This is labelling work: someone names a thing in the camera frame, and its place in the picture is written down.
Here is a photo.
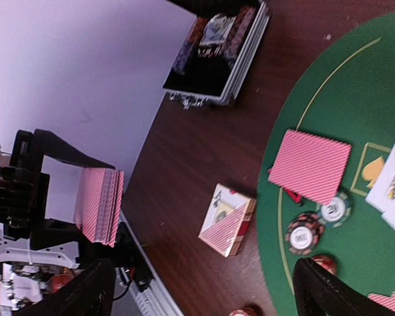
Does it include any gold card deck box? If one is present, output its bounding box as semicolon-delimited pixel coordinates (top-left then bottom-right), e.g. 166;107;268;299
198;183;256;257

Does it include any blue card deck in case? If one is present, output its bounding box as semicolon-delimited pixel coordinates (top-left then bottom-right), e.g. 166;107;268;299
199;13;236;47

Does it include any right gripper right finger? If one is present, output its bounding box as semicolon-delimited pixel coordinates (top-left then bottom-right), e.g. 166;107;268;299
292;258;392;316

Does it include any pink-backed playing card deck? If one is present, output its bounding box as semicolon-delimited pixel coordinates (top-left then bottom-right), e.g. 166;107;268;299
74;168;124;247

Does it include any dealt pink-backed card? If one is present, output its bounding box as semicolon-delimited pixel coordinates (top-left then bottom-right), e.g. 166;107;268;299
269;129;352;205

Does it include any triangular all-in button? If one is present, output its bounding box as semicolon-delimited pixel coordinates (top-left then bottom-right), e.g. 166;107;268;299
283;188;304;207

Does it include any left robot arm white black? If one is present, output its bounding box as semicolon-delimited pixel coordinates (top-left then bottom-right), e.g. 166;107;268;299
0;129;113;315

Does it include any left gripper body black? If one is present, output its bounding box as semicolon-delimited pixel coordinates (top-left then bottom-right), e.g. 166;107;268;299
0;128;80;264

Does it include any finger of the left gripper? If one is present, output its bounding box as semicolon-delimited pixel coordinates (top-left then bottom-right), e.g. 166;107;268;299
30;219;91;250
39;130;115;169

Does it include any front aluminium rail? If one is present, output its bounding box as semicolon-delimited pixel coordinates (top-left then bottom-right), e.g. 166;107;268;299
120;212;184;316

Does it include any red five chip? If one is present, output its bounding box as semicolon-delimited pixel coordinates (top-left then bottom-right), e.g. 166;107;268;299
312;255;337;275

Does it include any orange poker chip stack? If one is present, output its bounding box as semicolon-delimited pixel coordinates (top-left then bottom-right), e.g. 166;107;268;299
229;306;261;316

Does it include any round green poker mat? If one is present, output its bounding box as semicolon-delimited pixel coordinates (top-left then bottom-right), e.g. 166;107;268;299
256;13;395;315

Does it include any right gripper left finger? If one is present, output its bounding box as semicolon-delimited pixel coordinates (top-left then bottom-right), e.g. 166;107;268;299
16;259;115;315

